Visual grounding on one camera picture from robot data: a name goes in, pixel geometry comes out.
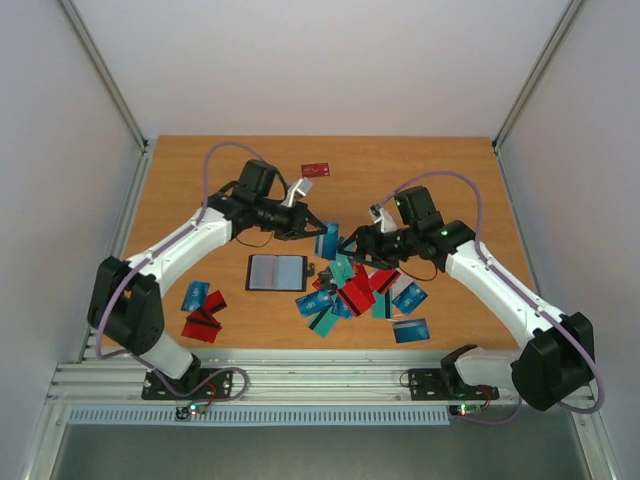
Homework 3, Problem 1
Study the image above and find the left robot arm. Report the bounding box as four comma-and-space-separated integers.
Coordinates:
87, 160, 327, 398

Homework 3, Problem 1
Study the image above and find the blue card left group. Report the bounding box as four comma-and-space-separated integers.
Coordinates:
181, 280, 210, 312

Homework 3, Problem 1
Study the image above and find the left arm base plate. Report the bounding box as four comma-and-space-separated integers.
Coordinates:
141, 368, 234, 401

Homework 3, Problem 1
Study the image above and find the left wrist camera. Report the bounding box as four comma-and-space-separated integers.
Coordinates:
281, 177, 313, 208

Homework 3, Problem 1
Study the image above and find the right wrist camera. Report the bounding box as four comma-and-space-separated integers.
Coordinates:
369, 205, 398, 234

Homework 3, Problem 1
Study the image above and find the teal stripe card upper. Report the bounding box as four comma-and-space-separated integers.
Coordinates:
371, 290, 393, 320

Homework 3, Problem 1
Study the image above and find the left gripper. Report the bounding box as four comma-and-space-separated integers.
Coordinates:
255, 198, 328, 240

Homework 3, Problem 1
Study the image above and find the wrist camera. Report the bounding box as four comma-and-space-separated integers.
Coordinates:
281, 177, 313, 208
369, 205, 398, 234

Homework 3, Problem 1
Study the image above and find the large red card left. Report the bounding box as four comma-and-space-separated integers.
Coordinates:
181, 309, 222, 343

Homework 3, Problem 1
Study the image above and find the blue card right pile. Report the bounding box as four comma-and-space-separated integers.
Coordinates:
392, 282, 428, 316

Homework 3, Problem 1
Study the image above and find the aluminium rail frame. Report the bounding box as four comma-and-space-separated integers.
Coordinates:
45, 347, 596, 406

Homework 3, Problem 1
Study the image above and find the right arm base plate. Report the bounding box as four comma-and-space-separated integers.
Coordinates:
406, 368, 500, 402

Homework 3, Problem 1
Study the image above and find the teal VIP card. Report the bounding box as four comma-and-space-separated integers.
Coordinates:
329, 253, 355, 288

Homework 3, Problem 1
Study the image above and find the lone red card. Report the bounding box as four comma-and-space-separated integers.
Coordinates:
301, 163, 330, 178

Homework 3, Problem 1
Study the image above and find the black leather card holder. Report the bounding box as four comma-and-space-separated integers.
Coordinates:
245, 255, 315, 292

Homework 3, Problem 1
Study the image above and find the small red card left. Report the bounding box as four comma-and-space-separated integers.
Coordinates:
201, 290, 227, 315

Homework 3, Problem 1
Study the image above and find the blue VIP card left pile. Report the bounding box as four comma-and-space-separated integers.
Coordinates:
295, 290, 333, 317

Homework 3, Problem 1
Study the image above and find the red stripe card centre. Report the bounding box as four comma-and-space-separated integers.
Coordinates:
337, 279, 375, 316

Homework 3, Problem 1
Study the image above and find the blue stripe card right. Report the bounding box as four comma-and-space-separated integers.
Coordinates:
392, 318, 430, 344

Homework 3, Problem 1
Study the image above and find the blue card front pile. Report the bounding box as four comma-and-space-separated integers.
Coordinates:
314, 222, 340, 261

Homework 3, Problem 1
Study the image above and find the grey cable duct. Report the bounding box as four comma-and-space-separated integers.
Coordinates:
67, 405, 449, 427

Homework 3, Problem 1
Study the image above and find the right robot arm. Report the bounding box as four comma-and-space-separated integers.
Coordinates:
338, 187, 600, 411

